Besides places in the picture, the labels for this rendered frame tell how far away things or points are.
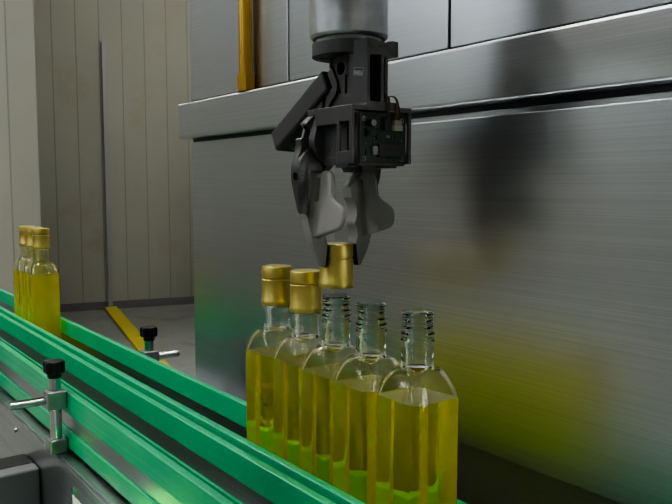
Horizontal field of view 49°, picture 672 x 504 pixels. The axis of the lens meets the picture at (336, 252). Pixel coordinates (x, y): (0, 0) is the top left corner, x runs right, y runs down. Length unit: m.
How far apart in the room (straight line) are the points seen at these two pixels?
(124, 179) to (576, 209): 7.36
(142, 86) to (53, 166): 1.20
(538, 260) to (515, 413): 0.15
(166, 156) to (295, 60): 6.95
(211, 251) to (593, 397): 0.78
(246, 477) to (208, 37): 0.77
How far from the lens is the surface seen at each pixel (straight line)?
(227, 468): 0.87
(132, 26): 8.11
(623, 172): 0.67
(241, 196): 1.21
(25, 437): 1.30
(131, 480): 0.93
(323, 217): 0.71
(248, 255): 1.19
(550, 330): 0.72
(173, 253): 8.04
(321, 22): 0.71
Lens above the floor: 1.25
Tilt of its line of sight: 5 degrees down
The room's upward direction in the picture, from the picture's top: straight up
